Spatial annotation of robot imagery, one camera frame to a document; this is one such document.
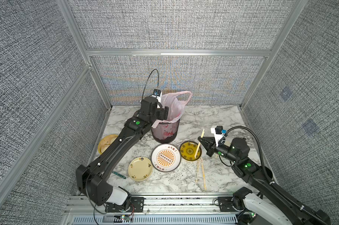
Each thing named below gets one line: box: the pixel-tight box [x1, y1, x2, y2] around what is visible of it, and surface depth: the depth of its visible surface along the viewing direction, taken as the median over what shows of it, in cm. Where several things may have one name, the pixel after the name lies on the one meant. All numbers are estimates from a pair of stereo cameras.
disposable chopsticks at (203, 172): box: [201, 159, 207, 191], surface depth 85 cm
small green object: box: [111, 170, 127, 180], surface depth 85 cm
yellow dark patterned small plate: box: [179, 140, 203, 162], surface depth 95 cm
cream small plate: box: [127, 156, 154, 182], surface depth 87 cm
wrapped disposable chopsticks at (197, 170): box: [195, 159, 199, 183], surface depth 87 cm
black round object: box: [265, 166, 273, 179], surface depth 78 cm
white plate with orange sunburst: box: [150, 143, 182, 173], surface depth 92 cm
